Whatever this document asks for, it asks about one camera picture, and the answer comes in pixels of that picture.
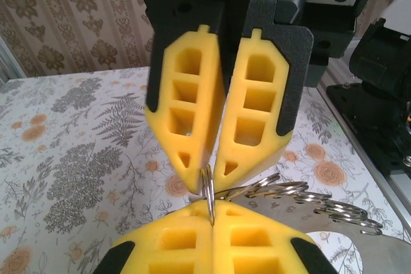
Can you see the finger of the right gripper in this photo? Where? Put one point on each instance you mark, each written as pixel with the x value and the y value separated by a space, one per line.
pixel 285 62
pixel 208 94

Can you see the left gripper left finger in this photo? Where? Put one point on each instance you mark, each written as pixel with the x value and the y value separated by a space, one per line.
pixel 173 219

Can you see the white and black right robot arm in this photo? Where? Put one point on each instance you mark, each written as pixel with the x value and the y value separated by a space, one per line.
pixel 379 68

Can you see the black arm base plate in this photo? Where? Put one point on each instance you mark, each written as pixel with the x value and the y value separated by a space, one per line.
pixel 343 94

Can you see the small silver split keyring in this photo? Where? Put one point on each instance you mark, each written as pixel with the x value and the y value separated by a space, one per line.
pixel 211 203

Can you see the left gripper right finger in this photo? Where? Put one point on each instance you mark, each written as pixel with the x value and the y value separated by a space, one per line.
pixel 279 245

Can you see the aluminium frame post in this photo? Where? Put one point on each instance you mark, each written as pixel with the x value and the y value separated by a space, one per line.
pixel 11 62

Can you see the floral fabric pouch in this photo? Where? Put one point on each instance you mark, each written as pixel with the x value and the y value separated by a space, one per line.
pixel 282 213

